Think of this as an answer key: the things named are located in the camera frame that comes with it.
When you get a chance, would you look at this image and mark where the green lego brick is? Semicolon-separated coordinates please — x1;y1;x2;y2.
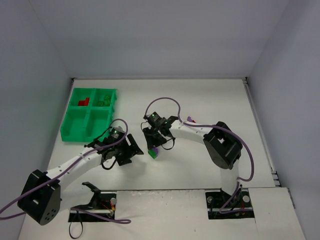
96;101;105;107

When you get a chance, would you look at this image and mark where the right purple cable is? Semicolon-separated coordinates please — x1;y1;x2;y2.
144;96;255;215

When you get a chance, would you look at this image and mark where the green curved lego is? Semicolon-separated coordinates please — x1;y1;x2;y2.
148;149;158;159
103;95;112;102

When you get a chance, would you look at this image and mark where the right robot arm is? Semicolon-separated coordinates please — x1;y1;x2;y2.
142;112;243;196

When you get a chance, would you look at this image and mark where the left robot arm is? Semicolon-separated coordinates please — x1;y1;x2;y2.
17;127;143;226

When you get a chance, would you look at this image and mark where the red lego block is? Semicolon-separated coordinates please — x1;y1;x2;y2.
84;97;90;106

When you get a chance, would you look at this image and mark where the green four-compartment bin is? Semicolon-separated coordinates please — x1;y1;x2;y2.
60;88;117;143

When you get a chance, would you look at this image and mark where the red lego brick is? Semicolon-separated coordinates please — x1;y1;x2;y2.
77;100;87;107

